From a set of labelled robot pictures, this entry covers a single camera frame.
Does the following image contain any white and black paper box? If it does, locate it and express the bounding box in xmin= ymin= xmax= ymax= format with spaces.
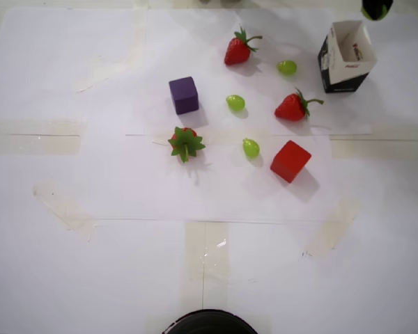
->
xmin=316 ymin=19 xmax=377 ymax=94

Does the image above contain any red strawberry with spread leaves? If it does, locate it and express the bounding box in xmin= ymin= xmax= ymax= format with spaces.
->
xmin=274 ymin=88 xmax=325 ymax=122

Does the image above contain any red strawberry with curved stem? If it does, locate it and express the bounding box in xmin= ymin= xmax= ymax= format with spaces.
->
xmin=224 ymin=26 xmax=264 ymax=66

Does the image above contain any red wooden cube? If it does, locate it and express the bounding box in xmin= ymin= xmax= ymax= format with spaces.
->
xmin=270 ymin=140 xmax=313 ymax=184

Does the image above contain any purple wooden cube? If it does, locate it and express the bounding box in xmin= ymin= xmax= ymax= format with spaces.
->
xmin=169 ymin=76 xmax=200 ymax=116

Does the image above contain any red strawberry with straight stem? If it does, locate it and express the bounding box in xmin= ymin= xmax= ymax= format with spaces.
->
xmin=167 ymin=126 xmax=207 ymax=164

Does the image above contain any black round stand base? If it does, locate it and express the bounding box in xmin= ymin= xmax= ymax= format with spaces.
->
xmin=162 ymin=308 xmax=257 ymax=334

